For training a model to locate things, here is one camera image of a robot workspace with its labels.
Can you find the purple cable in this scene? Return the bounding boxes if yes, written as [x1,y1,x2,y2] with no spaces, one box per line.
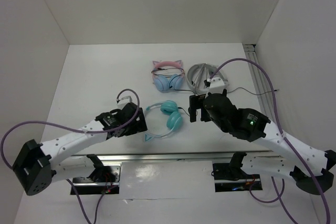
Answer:
[211,58,331,224]
[1,89,141,224]

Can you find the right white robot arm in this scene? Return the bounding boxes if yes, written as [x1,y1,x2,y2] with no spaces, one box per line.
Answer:
[188,92,335,195]

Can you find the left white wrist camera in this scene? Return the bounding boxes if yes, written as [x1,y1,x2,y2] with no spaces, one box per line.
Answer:
[117,95,132,110]

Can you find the teal cat-ear headphones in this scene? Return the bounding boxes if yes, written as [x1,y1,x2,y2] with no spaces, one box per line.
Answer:
[143,100,183,143]

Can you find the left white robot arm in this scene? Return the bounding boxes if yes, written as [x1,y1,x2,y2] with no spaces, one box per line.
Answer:
[13,102,148,196]

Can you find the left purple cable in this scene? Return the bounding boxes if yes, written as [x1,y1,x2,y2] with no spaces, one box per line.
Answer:
[1,89,141,224]

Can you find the right side aluminium rail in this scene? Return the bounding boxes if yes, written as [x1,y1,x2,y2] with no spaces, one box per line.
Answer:
[243,44,276,122]

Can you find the aluminium mounting rail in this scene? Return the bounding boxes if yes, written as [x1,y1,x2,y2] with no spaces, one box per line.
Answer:
[52,151,279,168]

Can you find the pink blue cat-ear headphones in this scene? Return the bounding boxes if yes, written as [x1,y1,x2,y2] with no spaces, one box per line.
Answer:
[151,60,185,92]

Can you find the grey white headphones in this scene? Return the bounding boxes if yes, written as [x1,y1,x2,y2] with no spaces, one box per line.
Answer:
[185,62,279,96]

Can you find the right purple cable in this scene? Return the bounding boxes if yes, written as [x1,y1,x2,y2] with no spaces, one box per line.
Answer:
[211,58,331,224]

